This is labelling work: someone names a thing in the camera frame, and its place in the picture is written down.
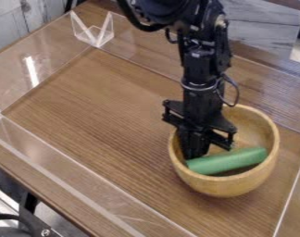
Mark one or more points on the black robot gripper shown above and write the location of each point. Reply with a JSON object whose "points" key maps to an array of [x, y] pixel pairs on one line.
{"points": [[199, 122]]}

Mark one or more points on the green rectangular block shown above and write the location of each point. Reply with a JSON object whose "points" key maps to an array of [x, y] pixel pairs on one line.
{"points": [[216, 163]]}

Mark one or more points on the brown wooden bowl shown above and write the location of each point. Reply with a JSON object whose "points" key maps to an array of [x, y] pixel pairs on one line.
{"points": [[230, 173]]}

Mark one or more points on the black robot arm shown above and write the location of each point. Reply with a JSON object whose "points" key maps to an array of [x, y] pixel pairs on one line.
{"points": [[195, 26]]}

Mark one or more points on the clear acrylic tray wall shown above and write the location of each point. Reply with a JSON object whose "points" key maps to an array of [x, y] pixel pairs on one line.
{"points": [[84, 143]]}

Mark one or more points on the clear acrylic corner bracket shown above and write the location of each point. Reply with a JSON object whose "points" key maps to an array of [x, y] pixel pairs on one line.
{"points": [[95, 36]]}

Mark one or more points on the black table leg bracket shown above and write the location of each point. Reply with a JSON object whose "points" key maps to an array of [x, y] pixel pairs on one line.
{"points": [[36, 227]]}

